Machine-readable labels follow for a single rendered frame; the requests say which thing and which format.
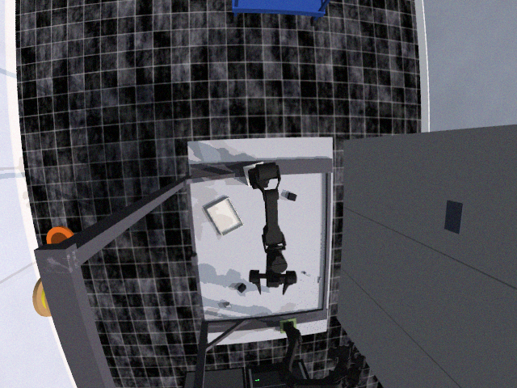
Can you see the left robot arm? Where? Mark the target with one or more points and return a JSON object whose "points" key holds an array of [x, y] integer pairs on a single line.
{"points": [[272, 235]]}

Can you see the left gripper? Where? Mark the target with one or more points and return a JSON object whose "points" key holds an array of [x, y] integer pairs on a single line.
{"points": [[290, 278]]}

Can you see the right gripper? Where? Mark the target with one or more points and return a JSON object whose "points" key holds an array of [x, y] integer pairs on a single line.
{"points": [[360, 362]]}

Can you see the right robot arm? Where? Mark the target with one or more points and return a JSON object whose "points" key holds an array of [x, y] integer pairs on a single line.
{"points": [[354, 376]]}

